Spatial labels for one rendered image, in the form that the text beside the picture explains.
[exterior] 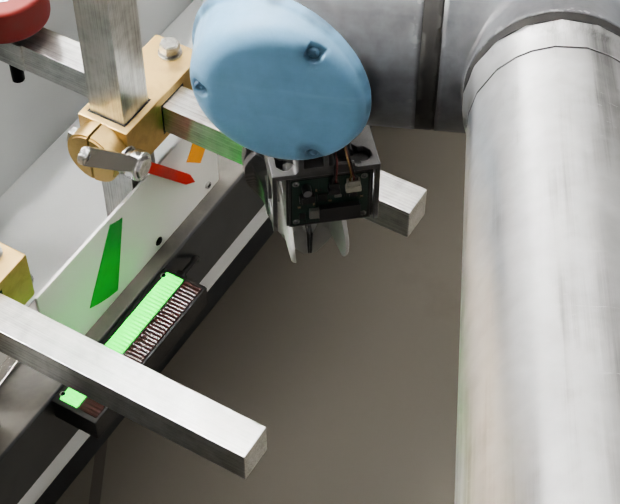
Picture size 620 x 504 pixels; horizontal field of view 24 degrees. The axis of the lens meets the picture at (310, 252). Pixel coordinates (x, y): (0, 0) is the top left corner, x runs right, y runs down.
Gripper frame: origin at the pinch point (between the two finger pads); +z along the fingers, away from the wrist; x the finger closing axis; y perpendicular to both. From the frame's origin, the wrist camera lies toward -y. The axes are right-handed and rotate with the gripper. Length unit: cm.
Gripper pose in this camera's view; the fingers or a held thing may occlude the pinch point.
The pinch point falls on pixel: (307, 231)
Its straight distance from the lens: 107.1
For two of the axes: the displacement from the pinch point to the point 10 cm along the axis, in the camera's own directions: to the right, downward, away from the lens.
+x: 9.8, -1.3, 1.1
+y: 1.8, 7.5, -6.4
